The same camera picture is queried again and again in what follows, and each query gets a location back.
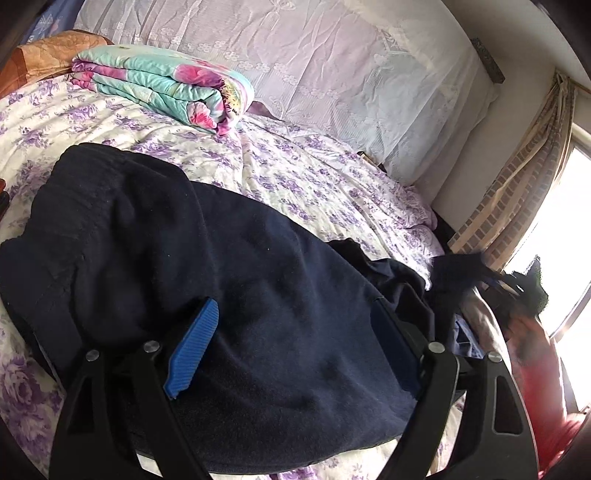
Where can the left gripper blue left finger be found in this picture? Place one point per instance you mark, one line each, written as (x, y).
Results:
(128, 387)

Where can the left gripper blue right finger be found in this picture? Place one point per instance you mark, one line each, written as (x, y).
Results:
(494, 440)

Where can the dark navy pants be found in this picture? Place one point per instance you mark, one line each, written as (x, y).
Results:
(122, 248)

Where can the beige checked curtain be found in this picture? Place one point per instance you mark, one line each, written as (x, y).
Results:
(513, 200)

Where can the white lace covered headboard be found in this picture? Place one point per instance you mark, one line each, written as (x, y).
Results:
(397, 80)

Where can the purple floral bed sheet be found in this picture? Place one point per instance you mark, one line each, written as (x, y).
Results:
(317, 181)

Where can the folded teal pink floral quilt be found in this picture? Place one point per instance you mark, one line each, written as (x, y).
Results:
(194, 92)

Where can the orange brown pillow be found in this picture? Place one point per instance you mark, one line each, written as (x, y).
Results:
(45, 58)

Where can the blue patterned cloth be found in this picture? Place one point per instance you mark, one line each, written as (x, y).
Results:
(58, 16)

